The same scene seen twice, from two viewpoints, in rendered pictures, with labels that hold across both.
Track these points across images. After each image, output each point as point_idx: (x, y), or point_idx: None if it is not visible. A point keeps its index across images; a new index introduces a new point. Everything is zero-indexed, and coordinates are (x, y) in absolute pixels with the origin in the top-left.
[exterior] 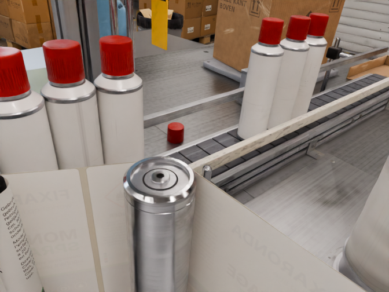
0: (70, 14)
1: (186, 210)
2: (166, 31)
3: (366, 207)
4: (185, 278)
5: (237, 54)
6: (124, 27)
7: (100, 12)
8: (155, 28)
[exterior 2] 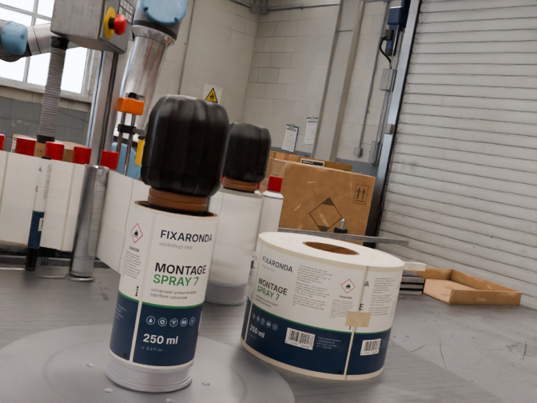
0: (95, 145)
1: (101, 174)
2: (141, 155)
3: None
4: (97, 212)
5: None
6: (136, 172)
7: (120, 158)
8: (137, 154)
